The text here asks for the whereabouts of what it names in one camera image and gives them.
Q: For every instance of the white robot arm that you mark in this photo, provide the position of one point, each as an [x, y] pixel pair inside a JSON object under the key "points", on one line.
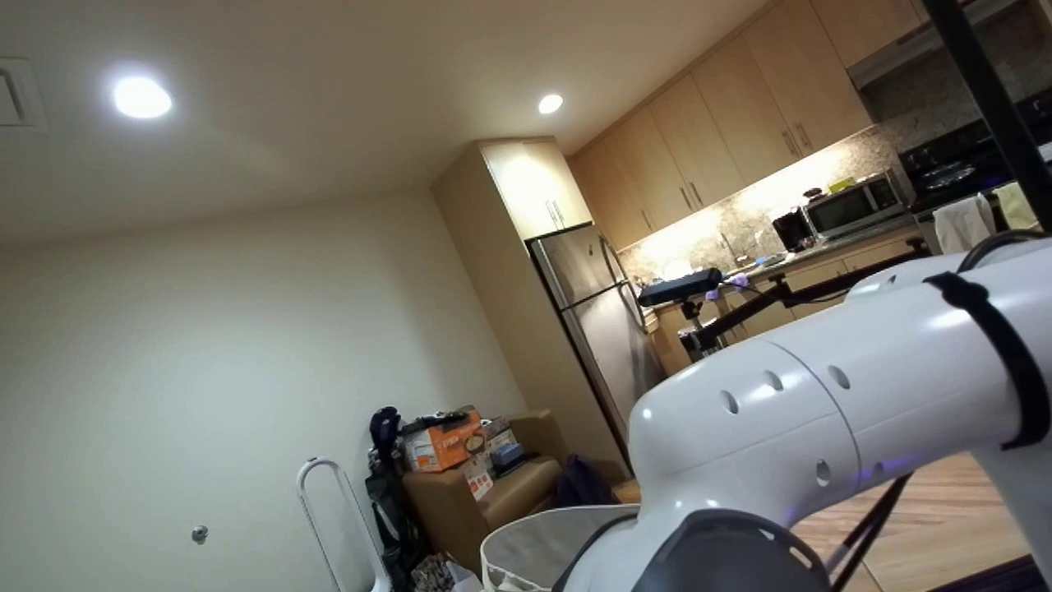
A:
{"points": [[918, 362]]}

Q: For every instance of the stainless steel refrigerator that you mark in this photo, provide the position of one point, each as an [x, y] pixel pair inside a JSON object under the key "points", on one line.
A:
{"points": [[600, 316]]}

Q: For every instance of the orange box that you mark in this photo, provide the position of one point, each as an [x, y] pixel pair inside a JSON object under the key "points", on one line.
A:
{"points": [[446, 442]]}

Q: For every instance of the small recessed ceiling light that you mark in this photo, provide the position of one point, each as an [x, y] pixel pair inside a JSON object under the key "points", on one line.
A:
{"points": [[551, 103]]}

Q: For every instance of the brown cardboard box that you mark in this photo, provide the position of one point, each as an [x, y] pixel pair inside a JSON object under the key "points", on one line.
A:
{"points": [[454, 521]]}

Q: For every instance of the black backpack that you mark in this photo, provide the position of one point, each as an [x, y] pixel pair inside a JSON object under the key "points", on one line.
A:
{"points": [[402, 541]]}

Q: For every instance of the black coffee maker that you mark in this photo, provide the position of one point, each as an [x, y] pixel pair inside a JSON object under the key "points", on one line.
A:
{"points": [[794, 231]]}

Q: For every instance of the light wood upper cabinets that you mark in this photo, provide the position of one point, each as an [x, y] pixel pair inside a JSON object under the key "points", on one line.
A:
{"points": [[761, 101]]}

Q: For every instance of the stainless microwave oven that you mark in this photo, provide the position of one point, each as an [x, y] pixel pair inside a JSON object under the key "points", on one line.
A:
{"points": [[855, 209]]}

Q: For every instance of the round ceiling light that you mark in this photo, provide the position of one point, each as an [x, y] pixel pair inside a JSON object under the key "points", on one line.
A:
{"points": [[139, 97]]}

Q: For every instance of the white hanging towel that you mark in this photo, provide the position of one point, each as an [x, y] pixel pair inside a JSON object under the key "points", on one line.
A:
{"points": [[964, 226]]}

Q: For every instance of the black vertical pole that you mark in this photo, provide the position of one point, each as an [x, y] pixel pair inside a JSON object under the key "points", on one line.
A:
{"points": [[993, 103]]}

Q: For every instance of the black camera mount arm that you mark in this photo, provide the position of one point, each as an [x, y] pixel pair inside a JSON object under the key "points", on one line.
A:
{"points": [[705, 337]]}

